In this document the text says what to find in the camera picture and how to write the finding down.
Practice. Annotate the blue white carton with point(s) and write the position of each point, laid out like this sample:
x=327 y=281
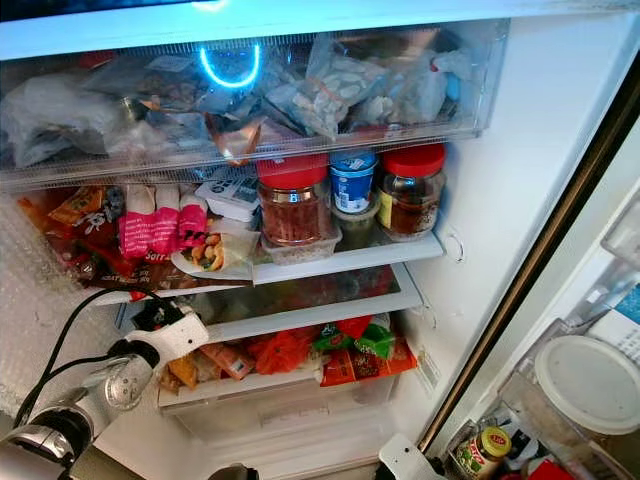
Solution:
x=620 y=325

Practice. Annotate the clear bag pale contents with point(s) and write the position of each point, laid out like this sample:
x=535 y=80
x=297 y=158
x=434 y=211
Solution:
x=435 y=85

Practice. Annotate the clear crisper drawer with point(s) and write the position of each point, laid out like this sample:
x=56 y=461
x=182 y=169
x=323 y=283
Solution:
x=290 y=407

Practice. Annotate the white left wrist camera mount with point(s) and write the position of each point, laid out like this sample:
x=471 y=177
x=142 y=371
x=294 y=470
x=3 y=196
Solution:
x=175 y=338

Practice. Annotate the clear plastic food container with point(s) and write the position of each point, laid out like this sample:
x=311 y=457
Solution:
x=300 y=253

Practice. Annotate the red mesh bag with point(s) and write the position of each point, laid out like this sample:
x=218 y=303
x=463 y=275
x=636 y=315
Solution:
x=278 y=352

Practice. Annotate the small yellow packet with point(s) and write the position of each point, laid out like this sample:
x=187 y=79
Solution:
x=182 y=374

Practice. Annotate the pinkish sausage packet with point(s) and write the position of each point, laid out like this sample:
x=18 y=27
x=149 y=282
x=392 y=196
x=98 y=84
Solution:
x=225 y=361

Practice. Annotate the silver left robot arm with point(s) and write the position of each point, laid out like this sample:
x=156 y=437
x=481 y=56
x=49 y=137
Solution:
x=95 y=410

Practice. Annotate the green snack package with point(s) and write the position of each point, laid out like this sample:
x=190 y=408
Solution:
x=355 y=338

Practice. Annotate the small white tub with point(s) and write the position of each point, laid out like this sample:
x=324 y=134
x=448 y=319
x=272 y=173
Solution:
x=228 y=200

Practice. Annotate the grey frosted plastic bag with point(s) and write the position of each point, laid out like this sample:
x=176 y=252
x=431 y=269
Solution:
x=50 y=120

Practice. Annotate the fridge door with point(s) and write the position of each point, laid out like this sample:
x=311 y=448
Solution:
x=550 y=230

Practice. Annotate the pink snack packet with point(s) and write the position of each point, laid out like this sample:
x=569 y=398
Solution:
x=136 y=228
x=166 y=222
x=193 y=220

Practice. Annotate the orange snack bag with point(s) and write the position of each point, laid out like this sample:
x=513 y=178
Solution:
x=88 y=212

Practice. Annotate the blue yogurt cup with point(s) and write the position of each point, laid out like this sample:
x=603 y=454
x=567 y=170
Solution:
x=352 y=182

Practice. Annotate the clear door bin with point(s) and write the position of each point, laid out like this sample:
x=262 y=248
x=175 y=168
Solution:
x=520 y=410

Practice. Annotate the packaged wrap sandwich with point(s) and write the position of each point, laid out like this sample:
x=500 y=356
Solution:
x=215 y=255

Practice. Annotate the flat red package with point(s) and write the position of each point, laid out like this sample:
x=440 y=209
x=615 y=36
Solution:
x=135 y=270

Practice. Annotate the bubble wrap sheet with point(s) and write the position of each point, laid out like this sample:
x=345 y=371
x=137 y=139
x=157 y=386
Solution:
x=40 y=310

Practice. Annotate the small red item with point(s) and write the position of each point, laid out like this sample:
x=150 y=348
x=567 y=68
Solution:
x=550 y=471

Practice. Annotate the yellow-lid jar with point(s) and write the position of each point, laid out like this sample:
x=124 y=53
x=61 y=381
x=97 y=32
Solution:
x=482 y=455

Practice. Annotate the white-trimmed glass shelf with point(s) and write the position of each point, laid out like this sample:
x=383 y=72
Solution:
x=380 y=255
x=300 y=317

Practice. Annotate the orange-red flat packet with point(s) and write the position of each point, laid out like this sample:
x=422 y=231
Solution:
x=360 y=368

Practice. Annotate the white fridge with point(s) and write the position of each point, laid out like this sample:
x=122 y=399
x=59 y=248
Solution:
x=510 y=190

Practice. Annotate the red-lid jar reddish contents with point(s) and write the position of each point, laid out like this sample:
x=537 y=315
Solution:
x=293 y=207

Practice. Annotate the white-lid round container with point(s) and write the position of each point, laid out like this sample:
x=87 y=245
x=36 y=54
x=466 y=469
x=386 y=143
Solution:
x=588 y=385

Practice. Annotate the clear bag white seeds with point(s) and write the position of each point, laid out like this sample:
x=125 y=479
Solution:
x=335 y=90

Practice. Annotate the clear fridge drawer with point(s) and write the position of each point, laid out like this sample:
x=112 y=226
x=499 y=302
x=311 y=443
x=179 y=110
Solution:
x=60 y=165

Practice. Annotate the small clear jar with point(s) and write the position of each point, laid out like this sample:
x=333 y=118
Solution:
x=353 y=229

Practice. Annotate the red-lid jar yellow label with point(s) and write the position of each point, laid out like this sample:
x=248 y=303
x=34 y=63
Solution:
x=412 y=190

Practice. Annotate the copper foil bag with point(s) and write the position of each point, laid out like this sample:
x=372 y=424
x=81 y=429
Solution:
x=240 y=137

